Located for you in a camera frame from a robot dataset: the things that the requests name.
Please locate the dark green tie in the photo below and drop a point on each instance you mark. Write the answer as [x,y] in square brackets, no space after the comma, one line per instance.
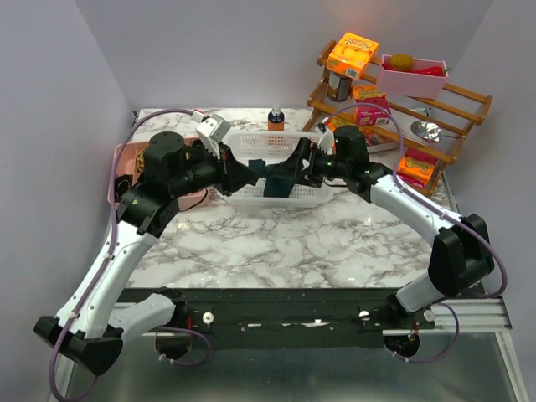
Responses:
[275,187]

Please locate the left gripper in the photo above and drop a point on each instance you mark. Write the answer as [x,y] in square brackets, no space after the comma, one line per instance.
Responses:
[233,174]

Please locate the pink rectangular bin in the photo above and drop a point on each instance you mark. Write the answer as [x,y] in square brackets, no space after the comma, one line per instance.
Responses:
[411,85]

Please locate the pink sponge box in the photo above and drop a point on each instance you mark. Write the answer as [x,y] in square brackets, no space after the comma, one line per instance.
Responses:
[372,107]

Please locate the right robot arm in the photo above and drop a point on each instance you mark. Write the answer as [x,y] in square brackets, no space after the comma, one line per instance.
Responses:
[460,251]

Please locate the dark jar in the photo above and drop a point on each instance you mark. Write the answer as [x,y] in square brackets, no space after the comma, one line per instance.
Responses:
[339,87]

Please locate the red chili pepper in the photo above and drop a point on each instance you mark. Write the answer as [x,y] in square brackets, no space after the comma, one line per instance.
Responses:
[431,71]

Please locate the silver metal spoon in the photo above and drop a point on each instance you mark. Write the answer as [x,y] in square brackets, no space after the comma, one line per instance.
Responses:
[428,131]

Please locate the orange sponge box lower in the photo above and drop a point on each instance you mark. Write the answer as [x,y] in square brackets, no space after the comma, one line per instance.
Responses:
[416,168]

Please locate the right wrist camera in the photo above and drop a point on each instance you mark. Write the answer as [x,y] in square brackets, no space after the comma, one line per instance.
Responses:
[326,139]

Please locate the orange spray bottle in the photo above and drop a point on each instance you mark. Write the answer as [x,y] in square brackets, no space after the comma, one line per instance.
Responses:
[276,118]

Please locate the orange sponge box middle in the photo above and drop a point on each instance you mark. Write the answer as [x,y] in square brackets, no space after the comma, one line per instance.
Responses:
[338,122]

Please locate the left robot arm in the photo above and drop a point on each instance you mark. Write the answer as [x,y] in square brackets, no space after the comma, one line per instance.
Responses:
[85,329]

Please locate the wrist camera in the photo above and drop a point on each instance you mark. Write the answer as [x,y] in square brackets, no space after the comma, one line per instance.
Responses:
[326,139]
[213,129]

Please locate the yellow rolled tie left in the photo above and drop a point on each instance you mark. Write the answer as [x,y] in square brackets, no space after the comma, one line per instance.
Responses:
[139,162]

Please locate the pink compartment organizer box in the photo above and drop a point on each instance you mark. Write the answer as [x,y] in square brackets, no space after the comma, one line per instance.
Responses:
[126,177]

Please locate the brown potato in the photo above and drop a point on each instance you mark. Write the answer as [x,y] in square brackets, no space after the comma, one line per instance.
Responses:
[401,62]

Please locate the orange sponge box top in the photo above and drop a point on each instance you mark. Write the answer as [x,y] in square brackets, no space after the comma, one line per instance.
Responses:
[351,55]

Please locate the orange sponge box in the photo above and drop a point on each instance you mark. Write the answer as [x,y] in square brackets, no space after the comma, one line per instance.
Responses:
[338,122]
[416,168]
[351,55]

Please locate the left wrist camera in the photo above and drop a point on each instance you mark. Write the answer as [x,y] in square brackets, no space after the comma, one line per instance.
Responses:
[213,129]

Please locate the white red flat box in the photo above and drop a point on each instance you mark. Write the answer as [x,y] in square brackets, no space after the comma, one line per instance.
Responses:
[377,143]

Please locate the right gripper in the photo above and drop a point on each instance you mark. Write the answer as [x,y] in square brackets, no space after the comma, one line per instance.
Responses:
[291,168]

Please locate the aluminium rail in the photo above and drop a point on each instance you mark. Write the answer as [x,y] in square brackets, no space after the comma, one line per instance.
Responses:
[470,315]

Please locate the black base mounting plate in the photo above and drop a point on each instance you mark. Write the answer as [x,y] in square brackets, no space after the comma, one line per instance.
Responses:
[241,319]

